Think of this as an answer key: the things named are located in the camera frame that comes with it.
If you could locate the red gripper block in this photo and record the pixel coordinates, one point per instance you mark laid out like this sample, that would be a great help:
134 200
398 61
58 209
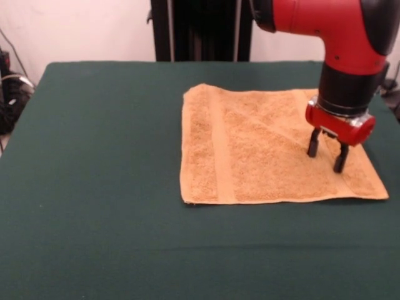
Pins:
340 128

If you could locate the orange terry towel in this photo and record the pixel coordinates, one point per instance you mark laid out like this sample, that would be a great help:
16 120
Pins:
250 150

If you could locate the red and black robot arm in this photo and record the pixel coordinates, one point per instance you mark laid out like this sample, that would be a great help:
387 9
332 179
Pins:
343 47

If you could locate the small black power adapter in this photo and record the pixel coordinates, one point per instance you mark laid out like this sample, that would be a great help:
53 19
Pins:
389 84

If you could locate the dark green table cloth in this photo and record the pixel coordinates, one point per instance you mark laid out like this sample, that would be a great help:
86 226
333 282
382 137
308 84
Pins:
93 218

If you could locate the black robot pedestal stand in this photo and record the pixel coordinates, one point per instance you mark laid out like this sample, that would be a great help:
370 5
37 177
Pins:
203 31

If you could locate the black power strip red switch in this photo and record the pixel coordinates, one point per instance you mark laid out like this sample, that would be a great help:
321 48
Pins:
4 59

